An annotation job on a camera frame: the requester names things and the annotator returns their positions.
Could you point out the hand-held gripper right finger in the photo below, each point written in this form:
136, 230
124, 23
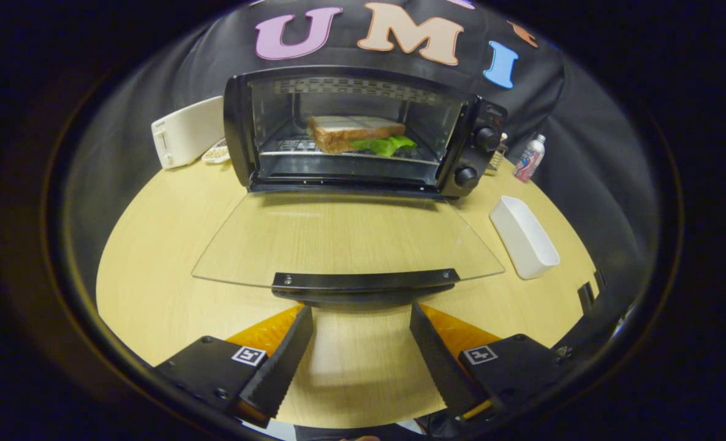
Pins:
439, 367

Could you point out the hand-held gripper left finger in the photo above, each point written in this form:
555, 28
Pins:
283, 367

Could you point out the black toaster oven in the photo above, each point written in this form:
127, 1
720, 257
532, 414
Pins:
470, 159

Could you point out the sandwich with lettuce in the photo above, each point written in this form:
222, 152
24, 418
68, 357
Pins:
344, 131

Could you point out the white pop-up toaster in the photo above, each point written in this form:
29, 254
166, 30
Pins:
185, 135

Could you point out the white rectangular container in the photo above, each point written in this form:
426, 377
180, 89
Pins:
525, 242

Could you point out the black clamp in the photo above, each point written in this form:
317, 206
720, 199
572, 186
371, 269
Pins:
599, 278
586, 297

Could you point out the beige woven coaster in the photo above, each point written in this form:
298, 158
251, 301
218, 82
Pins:
217, 152

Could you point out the white bottle with pink label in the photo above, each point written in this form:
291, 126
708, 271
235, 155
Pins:
529, 159

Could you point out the black backdrop cloth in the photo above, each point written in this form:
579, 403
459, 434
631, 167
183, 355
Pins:
154, 92

